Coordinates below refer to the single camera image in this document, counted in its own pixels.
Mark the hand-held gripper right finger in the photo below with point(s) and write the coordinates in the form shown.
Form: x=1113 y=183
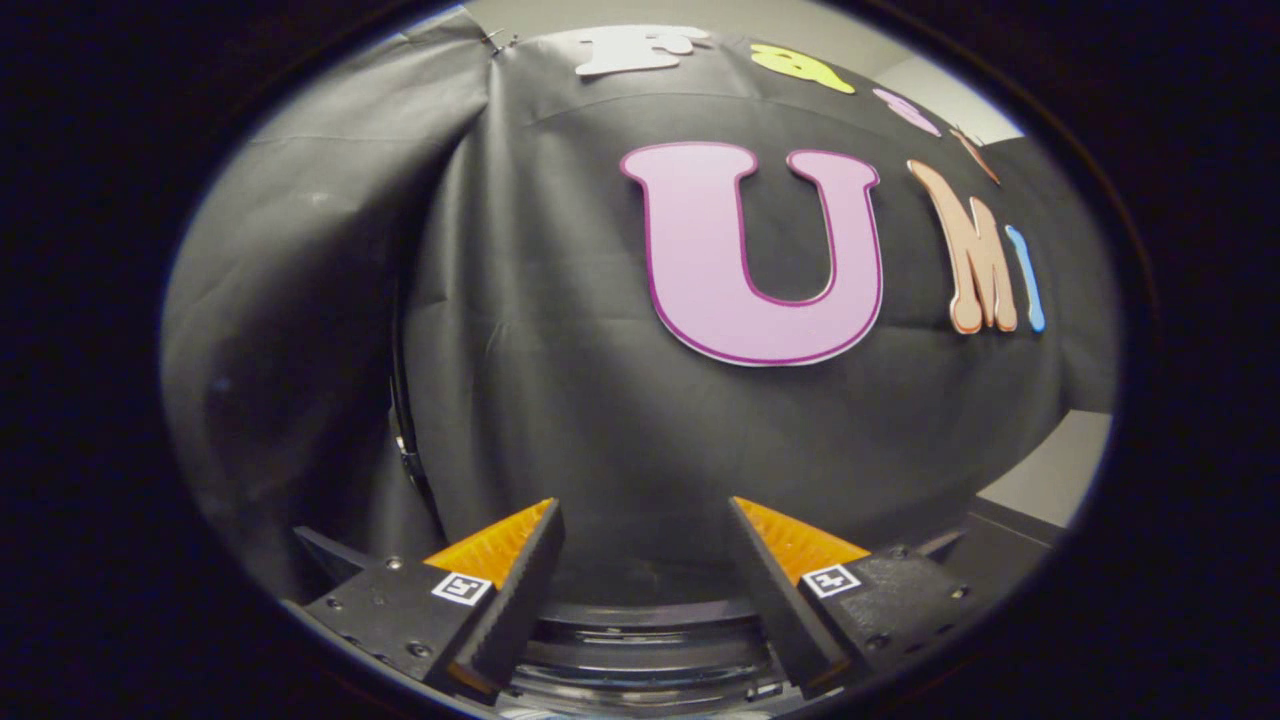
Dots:
x=770 y=590

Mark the white cabinet with dark top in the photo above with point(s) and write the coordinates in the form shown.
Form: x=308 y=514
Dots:
x=1050 y=460

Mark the black backdrop cloth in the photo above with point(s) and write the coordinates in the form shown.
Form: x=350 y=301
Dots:
x=550 y=400

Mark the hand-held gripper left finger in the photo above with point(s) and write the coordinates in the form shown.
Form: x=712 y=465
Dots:
x=525 y=585

